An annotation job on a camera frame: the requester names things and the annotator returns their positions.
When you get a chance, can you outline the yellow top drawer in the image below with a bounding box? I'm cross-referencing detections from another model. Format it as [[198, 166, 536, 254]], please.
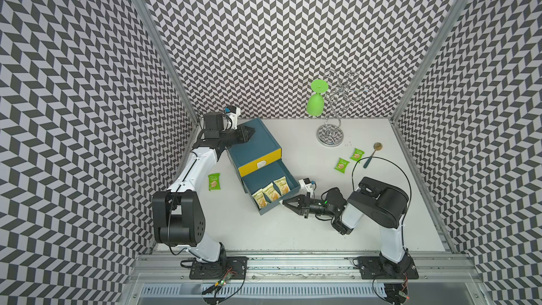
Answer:
[[238, 148, 282, 177]]

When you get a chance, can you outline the left base wiring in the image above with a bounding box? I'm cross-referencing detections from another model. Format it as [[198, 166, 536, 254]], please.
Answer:
[[201, 267, 246, 305]]

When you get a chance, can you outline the aluminium front rail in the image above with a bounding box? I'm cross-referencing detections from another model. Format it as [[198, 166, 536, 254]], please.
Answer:
[[126, 251, 482, 283]]

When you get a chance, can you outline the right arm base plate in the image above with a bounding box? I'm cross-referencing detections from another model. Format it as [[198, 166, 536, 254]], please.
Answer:
[[356, 254, 419, 280]]

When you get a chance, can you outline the right base wiring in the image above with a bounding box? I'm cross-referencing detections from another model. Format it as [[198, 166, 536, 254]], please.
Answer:
[[371, 273, 411, 305]]

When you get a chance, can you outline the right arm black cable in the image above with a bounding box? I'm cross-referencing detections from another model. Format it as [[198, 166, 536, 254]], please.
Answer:
[[351, 156, 413, 225]]

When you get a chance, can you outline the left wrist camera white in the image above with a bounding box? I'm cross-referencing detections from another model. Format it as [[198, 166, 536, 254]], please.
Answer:
[[224, 105, 241, 130]]

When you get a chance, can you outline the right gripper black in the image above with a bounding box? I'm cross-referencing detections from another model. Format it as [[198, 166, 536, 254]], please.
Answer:
[[282, 193, 337, 219]]

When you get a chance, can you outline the base wiring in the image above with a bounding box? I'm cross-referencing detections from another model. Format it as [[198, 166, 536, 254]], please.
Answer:
[[201, 267, 246, 305], [371, 273, 411, 305]]

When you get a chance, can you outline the wooden spoon teal handle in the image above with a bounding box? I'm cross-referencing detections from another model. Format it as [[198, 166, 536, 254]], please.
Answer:
[[364, 143, 383, 169]]

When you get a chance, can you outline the chrome wire glass rack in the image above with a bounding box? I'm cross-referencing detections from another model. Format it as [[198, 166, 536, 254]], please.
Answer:
[[316, 70, 373, 148]]

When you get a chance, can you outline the yellow-green cookie packet left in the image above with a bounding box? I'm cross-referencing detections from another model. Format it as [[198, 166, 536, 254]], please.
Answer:
[[252, 189, 268, 210]]

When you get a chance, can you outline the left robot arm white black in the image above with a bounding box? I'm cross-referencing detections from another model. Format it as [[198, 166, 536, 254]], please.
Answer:
[[152, 105, 255, 263]]

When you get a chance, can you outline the yellow-green cookie packet middle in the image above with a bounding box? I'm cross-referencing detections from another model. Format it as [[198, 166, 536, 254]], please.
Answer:
[[263, 183, 282, 203]]

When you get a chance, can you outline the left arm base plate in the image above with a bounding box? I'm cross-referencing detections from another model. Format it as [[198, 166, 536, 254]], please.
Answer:
[[189, 256, 248, 281]]

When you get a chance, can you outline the yellow-green cookie packet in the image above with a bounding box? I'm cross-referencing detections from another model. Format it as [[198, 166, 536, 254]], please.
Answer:
[[252, 189, 268, 210], [263, 183, 282, 203], [274, 177, 291, 196]]

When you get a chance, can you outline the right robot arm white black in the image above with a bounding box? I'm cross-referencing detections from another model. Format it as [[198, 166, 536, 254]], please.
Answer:
[[282, 177, 409, 265]]

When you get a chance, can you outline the teal drawer cabinet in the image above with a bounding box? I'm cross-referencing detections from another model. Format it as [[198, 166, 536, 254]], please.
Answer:
[[228, 118, 282, 176]]

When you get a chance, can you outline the green plastic wine glass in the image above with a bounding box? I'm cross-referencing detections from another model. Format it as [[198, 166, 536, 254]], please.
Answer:
[[306, 79, 328, 117]]

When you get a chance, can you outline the yellow-green cookie packet right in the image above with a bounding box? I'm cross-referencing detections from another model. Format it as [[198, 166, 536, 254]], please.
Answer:
[[274, 177, 291, 196]]

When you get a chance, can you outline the green cookie packet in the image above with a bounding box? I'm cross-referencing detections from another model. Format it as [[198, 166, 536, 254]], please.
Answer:
[[335, 158, 350, 174], [350, 148, 365, 162], [208, 173, 221, 191]]

